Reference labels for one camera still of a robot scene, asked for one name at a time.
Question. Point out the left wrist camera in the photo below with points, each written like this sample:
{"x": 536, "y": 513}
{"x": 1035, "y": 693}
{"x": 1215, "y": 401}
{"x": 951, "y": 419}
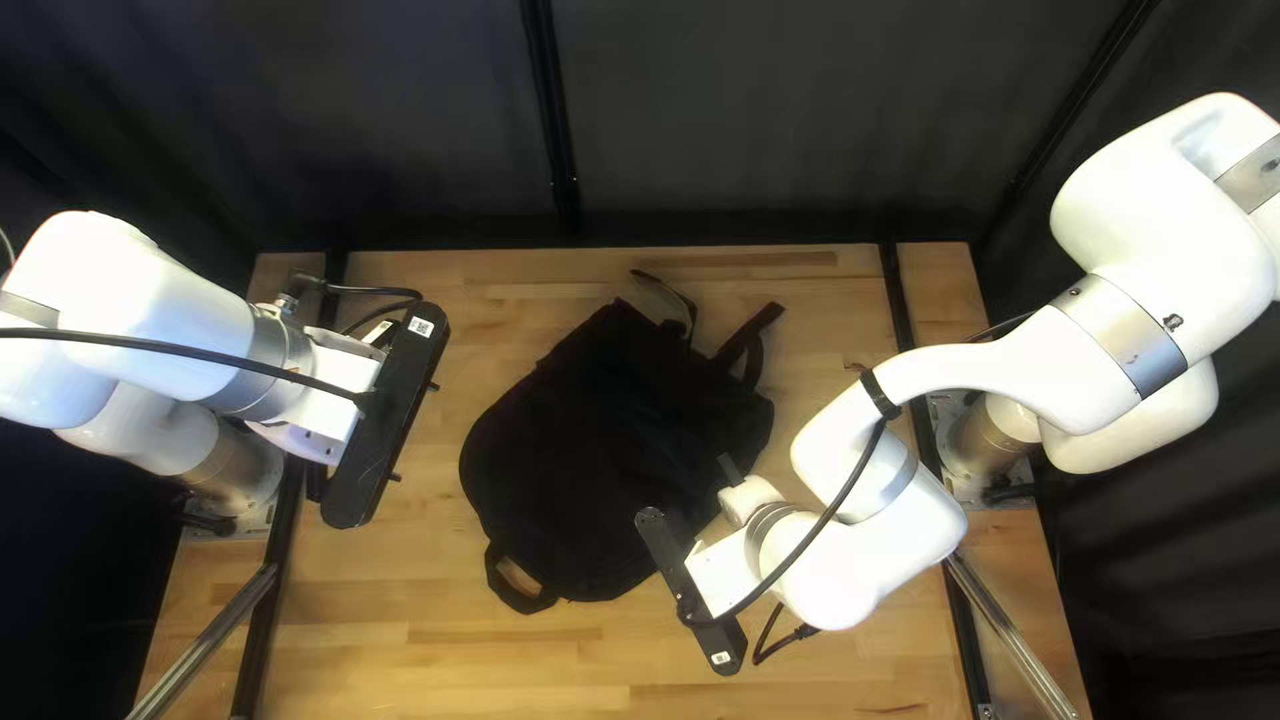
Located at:
{"x": 385, "y": 410}

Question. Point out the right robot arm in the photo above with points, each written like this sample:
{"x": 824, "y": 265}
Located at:
{"x": 1150, "y": 260}

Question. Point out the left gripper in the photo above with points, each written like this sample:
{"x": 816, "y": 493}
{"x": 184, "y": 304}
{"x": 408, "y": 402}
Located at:
{"x": 325, "y": 400}

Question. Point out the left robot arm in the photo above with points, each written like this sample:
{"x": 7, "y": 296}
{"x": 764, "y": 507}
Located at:
{"x": 110, "y": 300}

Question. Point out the black backpack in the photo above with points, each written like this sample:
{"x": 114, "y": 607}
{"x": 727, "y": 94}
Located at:
{"x": 600, "y": 430}

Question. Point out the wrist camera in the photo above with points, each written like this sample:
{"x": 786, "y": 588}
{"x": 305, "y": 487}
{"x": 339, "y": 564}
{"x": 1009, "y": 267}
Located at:
{"x": 690, "y": 590}
{"x": 385, "y": 410}

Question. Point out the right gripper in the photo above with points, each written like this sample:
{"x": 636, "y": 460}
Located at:
{"x": 725, "y": 570}

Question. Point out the black frame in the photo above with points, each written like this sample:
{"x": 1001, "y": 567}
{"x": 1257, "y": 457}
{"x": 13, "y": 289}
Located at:
{"x": 550, "y": 100}

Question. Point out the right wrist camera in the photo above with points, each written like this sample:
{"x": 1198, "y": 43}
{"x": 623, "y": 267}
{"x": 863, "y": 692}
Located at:
{"x": 690, "y": 590}

